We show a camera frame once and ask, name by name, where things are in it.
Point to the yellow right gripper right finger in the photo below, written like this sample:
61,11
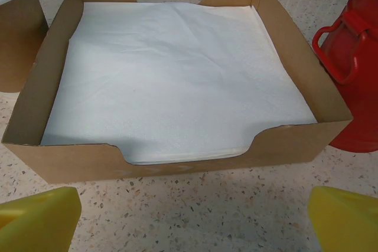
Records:
345,225

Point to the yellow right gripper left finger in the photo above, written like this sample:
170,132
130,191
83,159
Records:
38,222

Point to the brown paper coffee cup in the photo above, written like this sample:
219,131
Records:
17,42

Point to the brown cardboard napkin tray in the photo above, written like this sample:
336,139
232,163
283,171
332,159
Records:
265,157

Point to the red metal straw holder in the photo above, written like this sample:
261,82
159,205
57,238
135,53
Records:
360,86

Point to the white paper napkin stack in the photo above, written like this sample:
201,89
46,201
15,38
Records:
177,81

